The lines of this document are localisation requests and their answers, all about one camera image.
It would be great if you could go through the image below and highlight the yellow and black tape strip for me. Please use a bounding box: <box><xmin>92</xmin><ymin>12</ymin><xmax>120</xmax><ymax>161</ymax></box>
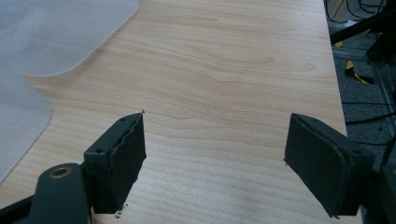
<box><xmin>345</xmin><ymin>60</ymin><xmax>375</xmax><ymax>85</ymax></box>

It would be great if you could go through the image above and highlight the black cable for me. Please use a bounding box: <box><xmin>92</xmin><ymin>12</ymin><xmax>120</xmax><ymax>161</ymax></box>
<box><xmin>323</xmin><ymin>0</ymin><xmax>390</xmax><ymax>23</ymax></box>
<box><xmin>345</xmin><ymin>110</ymin><xmax>396</xmax><ymax>126</ymax></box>

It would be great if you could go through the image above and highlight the translucent white plastic mat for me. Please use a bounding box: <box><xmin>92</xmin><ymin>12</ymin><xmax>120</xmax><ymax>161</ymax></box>
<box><xmin>0</xmin><ymin>0</ymin><xmax>140</xmax><ymax>77</ymax></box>
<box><xmin>0</xmin><ymin>62</ymin><xmax>52</xmax><ymax>184</ymax></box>

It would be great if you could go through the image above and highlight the black metal stand frame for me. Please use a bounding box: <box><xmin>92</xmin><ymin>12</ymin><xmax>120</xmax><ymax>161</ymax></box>
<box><xmin>330</xmin><ymin>0</ymin><xmax>396</xmax><ymax>63</ymax></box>

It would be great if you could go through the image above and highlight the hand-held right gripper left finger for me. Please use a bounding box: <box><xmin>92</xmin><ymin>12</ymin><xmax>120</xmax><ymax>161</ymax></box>
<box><xmin>83</xmin><ymin>112</ymin><xmax>148</xmax><ymax>215</ymax></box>

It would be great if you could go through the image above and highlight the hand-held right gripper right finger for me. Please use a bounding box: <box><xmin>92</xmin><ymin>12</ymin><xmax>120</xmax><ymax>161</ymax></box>
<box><xmin>283</xmin><ymin>112</ymin><xmax>375</xmax><ymax>218</ymax></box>

